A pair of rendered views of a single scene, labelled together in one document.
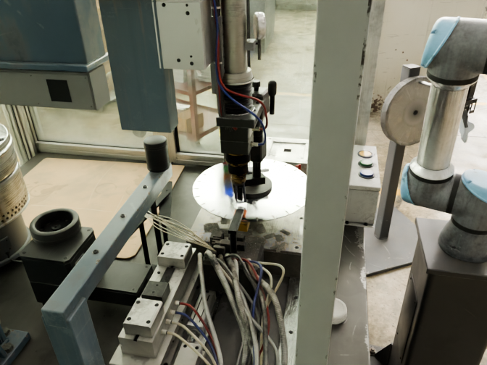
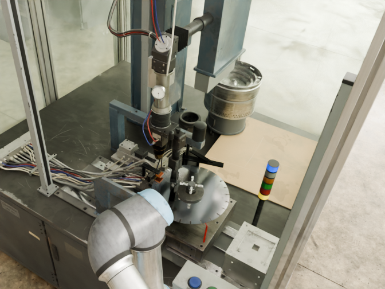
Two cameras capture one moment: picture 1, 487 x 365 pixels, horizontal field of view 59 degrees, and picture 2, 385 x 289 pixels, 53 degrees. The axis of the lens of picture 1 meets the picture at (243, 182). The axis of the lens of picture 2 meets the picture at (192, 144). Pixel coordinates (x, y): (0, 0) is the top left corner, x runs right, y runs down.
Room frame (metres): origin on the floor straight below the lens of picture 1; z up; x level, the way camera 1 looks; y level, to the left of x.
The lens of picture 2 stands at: (1.26, -1.12, 2.15)
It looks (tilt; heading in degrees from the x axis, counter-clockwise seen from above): 40 degrees down; 103
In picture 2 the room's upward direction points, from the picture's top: 7 degrees clockwise
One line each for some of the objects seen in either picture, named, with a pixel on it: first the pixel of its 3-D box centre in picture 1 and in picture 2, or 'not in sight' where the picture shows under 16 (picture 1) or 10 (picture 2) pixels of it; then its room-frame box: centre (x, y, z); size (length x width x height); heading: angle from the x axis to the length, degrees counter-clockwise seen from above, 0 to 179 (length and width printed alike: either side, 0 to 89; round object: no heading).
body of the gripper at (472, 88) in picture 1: (460, 97); not in sight; (1.41, -0.75, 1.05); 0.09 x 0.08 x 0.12; 117
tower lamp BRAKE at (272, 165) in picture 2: not in sight; (272, 166); (1.32, 0.05, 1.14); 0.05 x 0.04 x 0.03; 78
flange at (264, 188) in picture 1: (252, 182); (191, 190); (1.03, -0.02, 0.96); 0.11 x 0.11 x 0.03
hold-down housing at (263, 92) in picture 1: (256, 122); (176, 148); (0.95, -0.03, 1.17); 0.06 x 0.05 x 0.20; 159
